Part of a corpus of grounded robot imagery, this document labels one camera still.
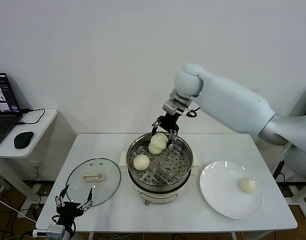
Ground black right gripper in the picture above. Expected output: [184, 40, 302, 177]
[151, 113, 181, 149]

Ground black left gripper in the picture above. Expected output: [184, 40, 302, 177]
[54, 184, 94, 227]

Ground white steamed baozi bun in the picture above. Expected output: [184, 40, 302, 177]
[151, 132, 169, 150]
[237, 176, 258, 195]
[133, 154, 151, 172]
[148, 142, 164, 155]

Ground round glass pot lid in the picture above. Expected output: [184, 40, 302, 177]
[65, 157, 122, 208]

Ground stainless steel steamer basket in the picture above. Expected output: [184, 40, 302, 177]
[119, 131, 201, 192]

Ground cream electric cooker pot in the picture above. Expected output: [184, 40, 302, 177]
[127, 166, 197, 206]

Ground black computer mouse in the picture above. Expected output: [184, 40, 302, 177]
[13, 130, 34, 150]

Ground round white plate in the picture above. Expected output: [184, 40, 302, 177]
[199, 160, 265, 220]

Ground black laptop computer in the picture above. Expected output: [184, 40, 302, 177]
[0, 72, 24, 151]

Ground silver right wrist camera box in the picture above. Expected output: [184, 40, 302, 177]
[162, 91, 193, 118]

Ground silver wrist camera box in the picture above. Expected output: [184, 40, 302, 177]
[162, 91, 193, 118]
[46, 224, 66, 239]

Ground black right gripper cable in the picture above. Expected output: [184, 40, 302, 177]
[185, 106, 201, 119]

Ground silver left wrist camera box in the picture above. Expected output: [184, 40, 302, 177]
[46, 224, 66, 239]

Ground white floor cable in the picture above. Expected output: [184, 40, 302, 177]
[0, 193, 38, 224]

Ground black laptop cable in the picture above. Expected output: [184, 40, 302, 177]
[16, 107, 47, 126]

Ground black power adapter with cable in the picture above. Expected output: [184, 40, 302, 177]
[272, 158, 286, 186]

